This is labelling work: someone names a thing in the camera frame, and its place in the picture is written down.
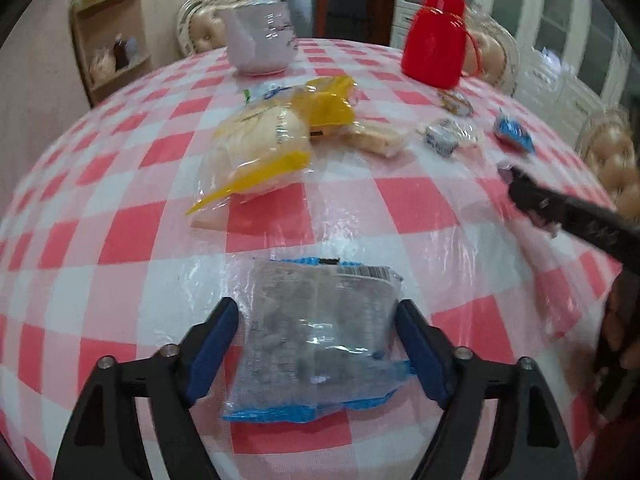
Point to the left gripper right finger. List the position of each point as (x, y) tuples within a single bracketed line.
[(528, 439)]

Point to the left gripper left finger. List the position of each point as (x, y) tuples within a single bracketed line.
[(103, 439)]

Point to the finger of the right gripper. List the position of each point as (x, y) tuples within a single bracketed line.
[(600, 227)]

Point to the blue cookie snack packet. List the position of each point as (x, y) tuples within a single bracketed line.
[(511, 132)]

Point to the white barcode snack packet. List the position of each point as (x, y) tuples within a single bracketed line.
[(447, 136)]

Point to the large clear blue snack bag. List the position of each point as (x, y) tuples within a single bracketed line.
[(317, 340)]

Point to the small bread bun packet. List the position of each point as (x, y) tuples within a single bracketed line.
[(374, 137)]

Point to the yellow bread bag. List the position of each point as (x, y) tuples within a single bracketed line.
[(265, 144)]

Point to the black pink snack packet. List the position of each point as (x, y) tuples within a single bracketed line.
[(505, 169)]

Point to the right hand in black glove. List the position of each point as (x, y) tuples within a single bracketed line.
[(616, 363)]

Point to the cream tufted chair at right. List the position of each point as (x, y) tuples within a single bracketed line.
[(606, 145)]

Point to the white glass door cabinet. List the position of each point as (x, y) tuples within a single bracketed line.
[(574, 57)]

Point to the cream tufted chair behind jug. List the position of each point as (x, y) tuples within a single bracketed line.
[(493, 56)]

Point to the red plastic thermos jug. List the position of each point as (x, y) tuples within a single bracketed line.
[(439, 50)]

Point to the green white wrapper near teapot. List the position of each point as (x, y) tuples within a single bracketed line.
[(263, 92)]

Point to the dark bottle on shelf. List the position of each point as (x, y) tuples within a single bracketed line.
[(120, 53)]

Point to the white ceramic teapot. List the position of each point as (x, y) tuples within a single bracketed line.
[(261, 39)]

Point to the wooden corner shelf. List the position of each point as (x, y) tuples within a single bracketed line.
[(94, 27)]

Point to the cream tufted chair by shelf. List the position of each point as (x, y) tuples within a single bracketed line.
[(199, 27)]

